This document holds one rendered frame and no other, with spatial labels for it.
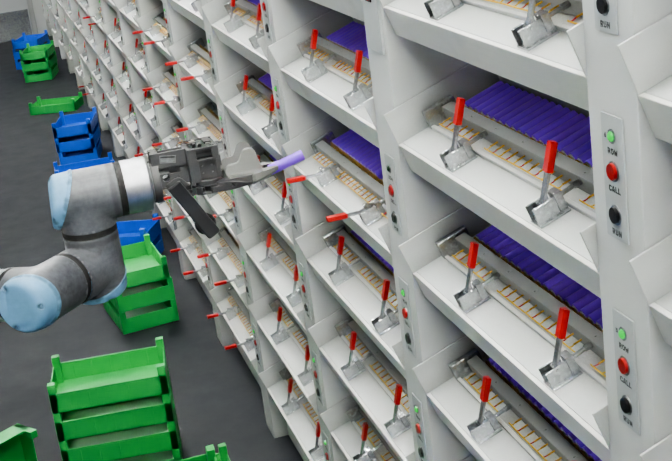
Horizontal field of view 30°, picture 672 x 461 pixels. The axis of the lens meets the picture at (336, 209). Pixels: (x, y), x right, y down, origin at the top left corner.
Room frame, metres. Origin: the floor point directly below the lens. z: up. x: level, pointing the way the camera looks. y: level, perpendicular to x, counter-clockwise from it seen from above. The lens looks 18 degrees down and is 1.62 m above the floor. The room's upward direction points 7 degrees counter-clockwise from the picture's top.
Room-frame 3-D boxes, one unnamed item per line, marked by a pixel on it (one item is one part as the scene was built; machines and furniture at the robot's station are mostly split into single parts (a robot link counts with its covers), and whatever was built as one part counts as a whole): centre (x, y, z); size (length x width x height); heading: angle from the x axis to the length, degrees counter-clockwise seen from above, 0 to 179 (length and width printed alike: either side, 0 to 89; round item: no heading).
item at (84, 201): (1.99, 0.40, 1.06); 0.12 x 0.09 x 0.10; 103
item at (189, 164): (2.02, 0.24, 1.08); 0.12 x 0.08 x 0.09; 103
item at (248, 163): (2.03, 0.13, 1.07); 0.09 x 0.03 x 0.06; 99
